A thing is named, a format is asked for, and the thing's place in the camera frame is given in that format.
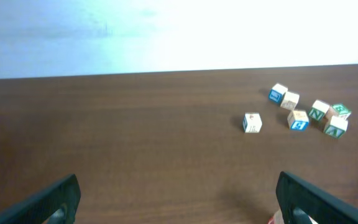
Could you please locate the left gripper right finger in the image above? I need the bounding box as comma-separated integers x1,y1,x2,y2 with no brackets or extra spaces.
276,171,358,224

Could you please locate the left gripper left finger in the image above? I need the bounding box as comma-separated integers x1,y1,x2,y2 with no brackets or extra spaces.
0,174,81,224

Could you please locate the red O letter block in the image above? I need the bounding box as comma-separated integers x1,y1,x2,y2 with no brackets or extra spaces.
268,209,318,224

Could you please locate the blue sided centre block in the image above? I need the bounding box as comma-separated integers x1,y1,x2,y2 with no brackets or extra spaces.
287,110,310,131

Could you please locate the blue sided block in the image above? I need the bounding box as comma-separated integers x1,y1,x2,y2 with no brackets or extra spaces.
287,110,310,131
268,83,288,103

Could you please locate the teal A letter block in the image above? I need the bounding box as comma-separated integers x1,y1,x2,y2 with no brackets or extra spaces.
323,116,349,139

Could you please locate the lone block left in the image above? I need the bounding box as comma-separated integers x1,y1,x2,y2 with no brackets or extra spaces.
242,113,262,133

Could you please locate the green N letter block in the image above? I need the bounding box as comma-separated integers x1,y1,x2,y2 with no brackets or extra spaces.
308,100,330,121

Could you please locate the red sided top block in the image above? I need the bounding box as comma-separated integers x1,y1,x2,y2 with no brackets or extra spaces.
280,91,300,110

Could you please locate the green B letter block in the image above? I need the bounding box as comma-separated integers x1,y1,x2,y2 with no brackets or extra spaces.
325,103,352,120

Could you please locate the blue sided top block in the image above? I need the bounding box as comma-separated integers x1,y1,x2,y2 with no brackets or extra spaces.
268,83,288,103

